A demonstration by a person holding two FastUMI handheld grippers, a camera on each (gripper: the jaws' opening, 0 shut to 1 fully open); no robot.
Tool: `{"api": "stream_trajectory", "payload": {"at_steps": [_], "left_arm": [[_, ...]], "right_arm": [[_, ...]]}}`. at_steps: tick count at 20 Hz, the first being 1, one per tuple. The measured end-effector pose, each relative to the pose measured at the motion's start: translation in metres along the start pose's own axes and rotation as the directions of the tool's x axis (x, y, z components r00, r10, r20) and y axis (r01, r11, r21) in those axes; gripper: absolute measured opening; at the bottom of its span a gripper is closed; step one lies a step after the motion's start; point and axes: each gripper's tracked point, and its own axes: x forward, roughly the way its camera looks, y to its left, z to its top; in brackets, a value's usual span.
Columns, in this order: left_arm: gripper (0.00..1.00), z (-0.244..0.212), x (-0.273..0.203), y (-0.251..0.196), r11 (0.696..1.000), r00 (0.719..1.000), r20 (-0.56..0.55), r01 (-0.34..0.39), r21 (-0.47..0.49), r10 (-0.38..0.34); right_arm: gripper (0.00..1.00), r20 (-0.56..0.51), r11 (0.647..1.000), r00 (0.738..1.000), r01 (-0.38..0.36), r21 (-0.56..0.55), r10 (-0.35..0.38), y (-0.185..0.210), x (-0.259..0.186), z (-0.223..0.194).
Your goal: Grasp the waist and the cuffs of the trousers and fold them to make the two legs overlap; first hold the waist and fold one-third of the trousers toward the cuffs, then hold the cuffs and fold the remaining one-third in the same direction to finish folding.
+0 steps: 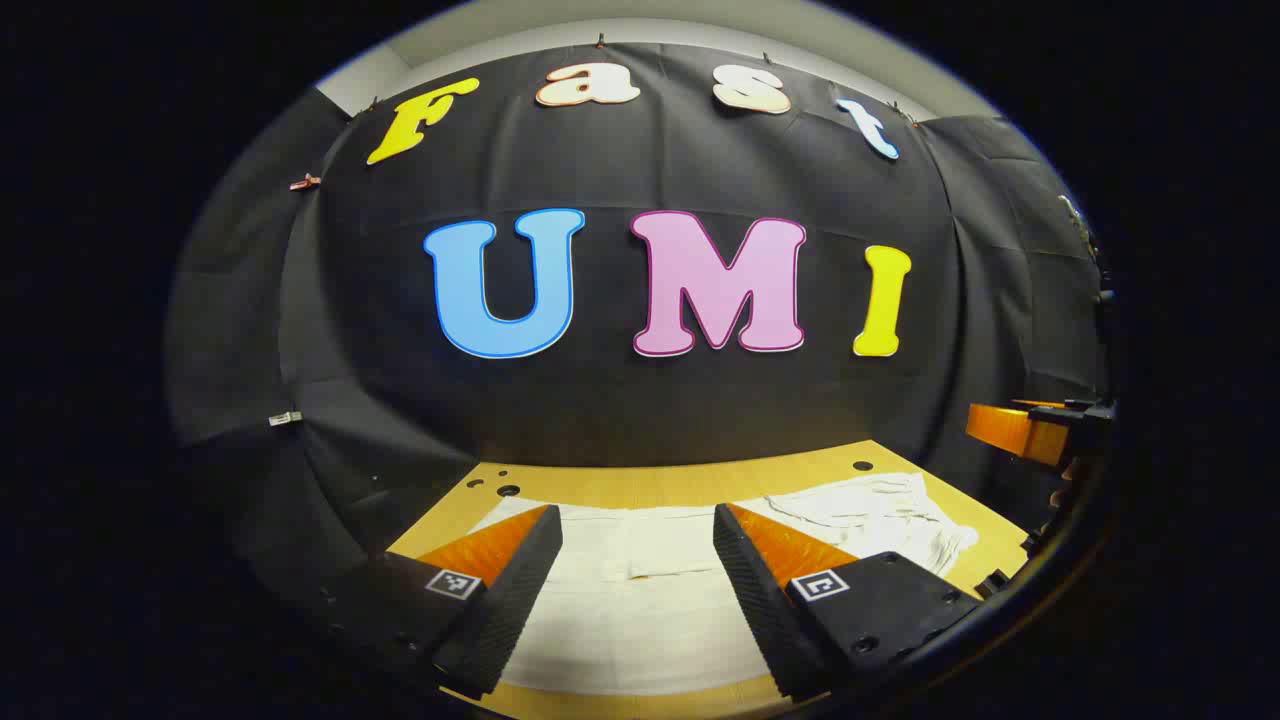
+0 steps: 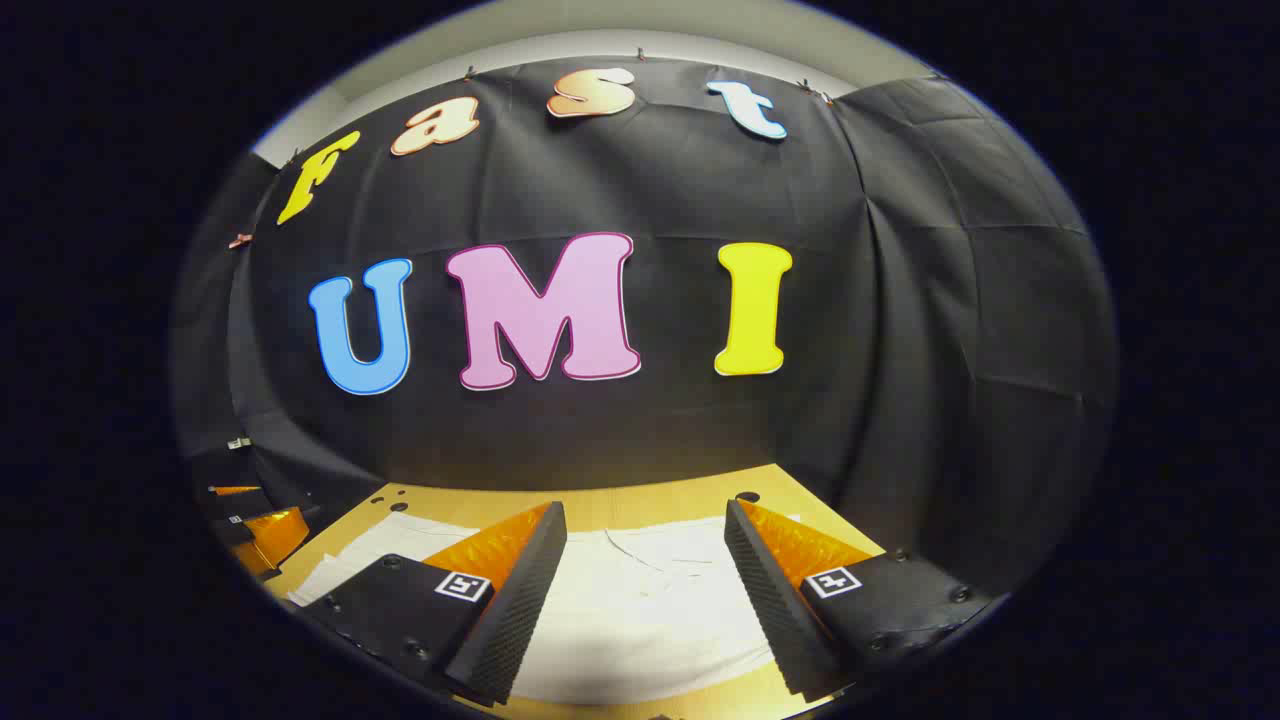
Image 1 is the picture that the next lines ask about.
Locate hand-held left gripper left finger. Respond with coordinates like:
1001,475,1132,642
320,505,563,701

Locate black backdrop cloth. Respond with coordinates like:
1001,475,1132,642
165,40,1116,601

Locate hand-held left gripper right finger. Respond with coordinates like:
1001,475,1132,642
713,503,986,701

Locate white jeans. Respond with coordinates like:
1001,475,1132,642
470,472,979,696

